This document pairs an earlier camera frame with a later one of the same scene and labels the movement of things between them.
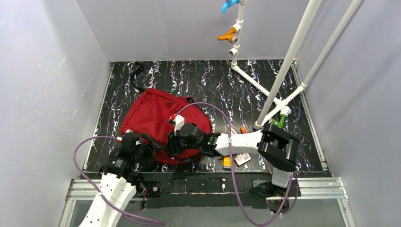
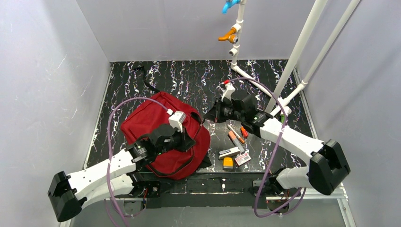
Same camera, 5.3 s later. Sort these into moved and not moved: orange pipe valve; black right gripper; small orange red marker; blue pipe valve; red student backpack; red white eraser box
Moved: black right gripper; red student backpack
Not moved: red white eraser box; orange pipe valve; small orange red marker; blue pipe valve
